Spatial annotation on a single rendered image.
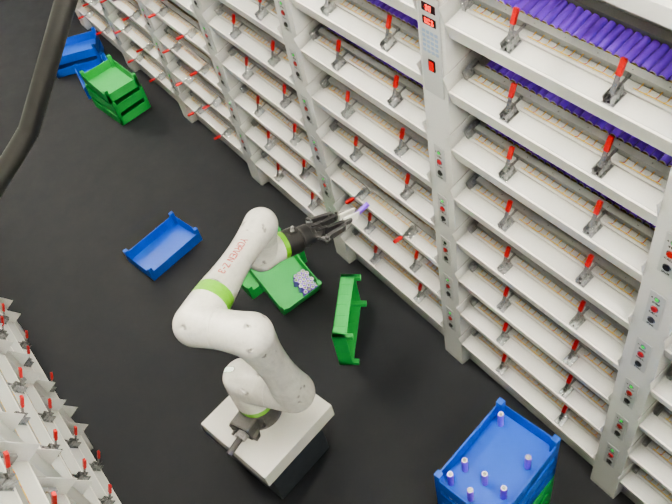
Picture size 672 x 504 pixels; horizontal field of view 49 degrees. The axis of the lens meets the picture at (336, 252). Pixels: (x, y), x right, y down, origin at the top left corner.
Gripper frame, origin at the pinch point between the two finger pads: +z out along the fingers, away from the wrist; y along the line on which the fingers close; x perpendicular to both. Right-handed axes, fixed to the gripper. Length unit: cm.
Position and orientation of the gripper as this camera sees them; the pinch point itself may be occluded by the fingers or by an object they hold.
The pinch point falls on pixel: (348, 216)
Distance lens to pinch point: 250.9
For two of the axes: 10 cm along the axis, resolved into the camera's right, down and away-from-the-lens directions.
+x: -0.3, 7.4, 6.8
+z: 8.1, -3.8, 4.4
